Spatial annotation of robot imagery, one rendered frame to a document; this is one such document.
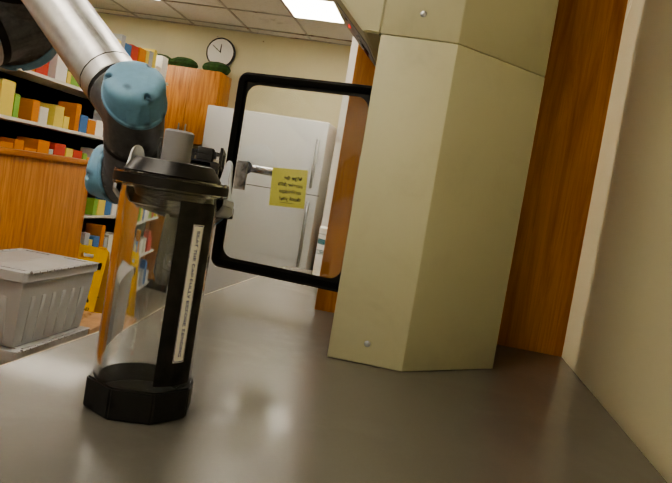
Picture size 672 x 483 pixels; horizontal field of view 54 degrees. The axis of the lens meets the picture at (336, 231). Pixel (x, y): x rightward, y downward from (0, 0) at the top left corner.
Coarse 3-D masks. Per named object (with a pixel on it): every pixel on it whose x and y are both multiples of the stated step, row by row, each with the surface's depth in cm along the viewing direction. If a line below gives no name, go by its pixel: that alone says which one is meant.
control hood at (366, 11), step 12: (336, 0) 104; (348, 0) 95; (360, 0) 95; (372, 0) 95; (384, 0) 95; (348, 12) 97; (360, 12) 95; (372, 12) 95; (384, 12) 95; (360, 24) 95; (372, 24) 95; (372, 36) 97; (372, 48) 104
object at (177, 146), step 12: (168, 132) 62; (180, 132) 62; (168, 144) 62; (180, 144) 62; (192, 144) 64; (144, 156) 61; (168, 156) 62; (180, 156) 62; (132, 168) 60; (144, 168) 60; (156, 168) 60; (168, 168) 60; (180, 168) 60; (192, 168) 61; (204, 168) 62; (204, 180) 61; (216, 180) 63
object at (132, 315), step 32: (128, 192) 60; (160, 192) 59; (128, 224) 60; (160, 224) 60; (128, 256) 60; (160, 256) 60; (128, 288) 60; (160, 288) 60; (128, 320) 60; (160, 320) 60; (96, 352) 63; (128, 352) 60; (192, 352) 64; (128, 384) 60
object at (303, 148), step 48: (288, 96) 131; (336, 96) 128; (240, 144) 135; (288, 144) 131; (336, 144) 128; (240, 192) 135; (288, 192) 131; (336, 192) 128; (240, 240) 135; (288, 240) 131; (336, 240) 128
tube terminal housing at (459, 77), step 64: (448, 0) 93; (512, 0) 98; (384, 64) 95; (448, 64) 93; (512, 64) 100; (384, 128) 95; (448, 128) 94; (512, 128) 102; (384, 192) 95; (448, 192) 96; (512, 192) 104; (384, 256) 95; (448, 256) 98; (512, 256) 106; (384, 320) 96; (448, 320) 100
